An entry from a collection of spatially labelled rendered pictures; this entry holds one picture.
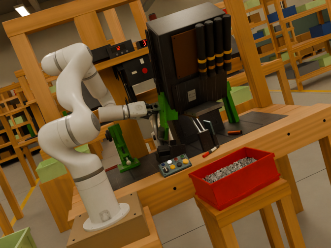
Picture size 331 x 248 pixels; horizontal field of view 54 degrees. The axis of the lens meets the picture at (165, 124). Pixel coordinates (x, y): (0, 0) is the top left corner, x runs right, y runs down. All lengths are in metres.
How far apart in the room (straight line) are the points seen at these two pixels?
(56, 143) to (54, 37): 10.76
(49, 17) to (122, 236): 1.39
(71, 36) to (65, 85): 10.56
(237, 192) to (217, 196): 0.09
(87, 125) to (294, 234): 0.96
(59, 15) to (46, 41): 9.82
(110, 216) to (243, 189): 0.53
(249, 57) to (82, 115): 1.48
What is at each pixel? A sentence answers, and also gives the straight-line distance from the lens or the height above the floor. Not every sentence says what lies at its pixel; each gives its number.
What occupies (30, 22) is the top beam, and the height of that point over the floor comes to 1.89.
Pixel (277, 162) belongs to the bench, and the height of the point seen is 0.45.
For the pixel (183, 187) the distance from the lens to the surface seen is 1.61.
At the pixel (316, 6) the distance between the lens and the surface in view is 7.30.
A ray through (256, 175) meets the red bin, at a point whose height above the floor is 0.86.
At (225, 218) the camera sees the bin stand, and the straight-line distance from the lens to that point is 1.34.
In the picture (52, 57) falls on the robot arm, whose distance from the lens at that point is 1.50.
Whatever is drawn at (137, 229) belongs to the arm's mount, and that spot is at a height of 0.89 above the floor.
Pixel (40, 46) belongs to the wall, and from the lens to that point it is 11.94.
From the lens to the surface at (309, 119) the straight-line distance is 1.88.
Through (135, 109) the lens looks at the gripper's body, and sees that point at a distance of 1.80.
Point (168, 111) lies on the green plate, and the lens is 1.78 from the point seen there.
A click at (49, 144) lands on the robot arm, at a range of 1.23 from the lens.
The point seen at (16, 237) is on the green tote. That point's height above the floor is 0.94.
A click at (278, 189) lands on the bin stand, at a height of 0.79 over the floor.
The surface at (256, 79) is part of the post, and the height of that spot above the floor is 1.09.
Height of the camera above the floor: 1.42
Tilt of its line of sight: 10 degrees down
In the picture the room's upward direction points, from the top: 20 degrees counter-clockwise
